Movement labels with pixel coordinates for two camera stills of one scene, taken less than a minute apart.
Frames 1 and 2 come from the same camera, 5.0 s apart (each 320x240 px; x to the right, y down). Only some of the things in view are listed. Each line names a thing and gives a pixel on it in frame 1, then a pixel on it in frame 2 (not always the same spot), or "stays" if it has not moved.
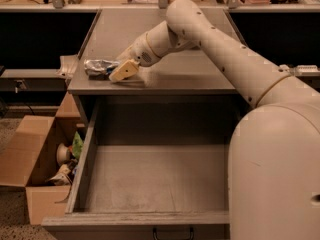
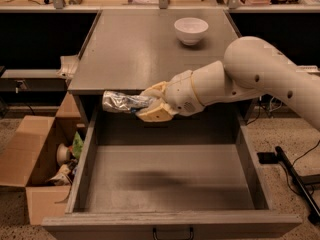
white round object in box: [62, 153] stays
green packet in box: [77, 145] stays
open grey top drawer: [147, 162] stays
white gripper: [139, 53] -> [181, 93]
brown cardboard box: [29, 156] stays
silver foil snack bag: [99, 67] -> [119, 102]
